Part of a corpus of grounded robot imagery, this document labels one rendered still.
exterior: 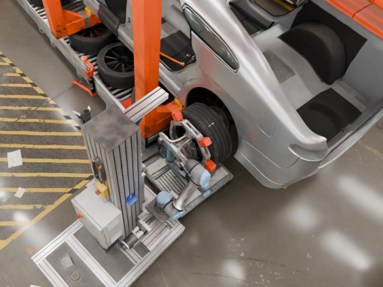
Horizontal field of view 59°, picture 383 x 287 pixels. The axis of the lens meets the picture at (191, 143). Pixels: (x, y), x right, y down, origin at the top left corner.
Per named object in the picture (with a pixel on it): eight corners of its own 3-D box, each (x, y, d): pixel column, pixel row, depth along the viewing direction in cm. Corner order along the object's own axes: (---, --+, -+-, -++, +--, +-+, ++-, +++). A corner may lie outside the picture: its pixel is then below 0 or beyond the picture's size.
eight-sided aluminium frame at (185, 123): (205, 174, 355) (214, 146, 309) (200, 177, 352) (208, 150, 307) (172, 139, 374) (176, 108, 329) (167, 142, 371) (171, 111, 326)
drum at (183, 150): (195, 151, 345) (196, 143, 333) (179, 162, 336) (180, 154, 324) (186, 141, 350) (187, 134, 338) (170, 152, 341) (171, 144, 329)
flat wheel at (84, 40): (97, 18, 515) (96, 4, 495) (125, 41, 494) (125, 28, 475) (59, 36, 485) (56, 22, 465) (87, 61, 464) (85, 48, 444)
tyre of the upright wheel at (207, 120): (241, 161, 335) (217, 101, 314) (224, 174, 325) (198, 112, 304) (204, 154, 391) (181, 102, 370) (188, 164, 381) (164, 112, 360)
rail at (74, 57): (150, 143, 416) (151, 132, 398) (144, 147, 412) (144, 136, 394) (51, 30, 504) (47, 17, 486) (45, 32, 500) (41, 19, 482)
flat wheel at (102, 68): (88, 76, 450) (85, 63, 430) (116, 48, 485) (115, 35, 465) (131, 97, 439) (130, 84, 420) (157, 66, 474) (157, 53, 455)
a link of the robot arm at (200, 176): (168, 207, 296) (202, 161, 274) (180, 219, 292) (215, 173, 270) (160, 210, 286) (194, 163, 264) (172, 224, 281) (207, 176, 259)
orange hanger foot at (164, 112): (191, 111, 405) (195, 92, 377) (156, 132, 383) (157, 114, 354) (182, 102, 411) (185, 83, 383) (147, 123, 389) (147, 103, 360)
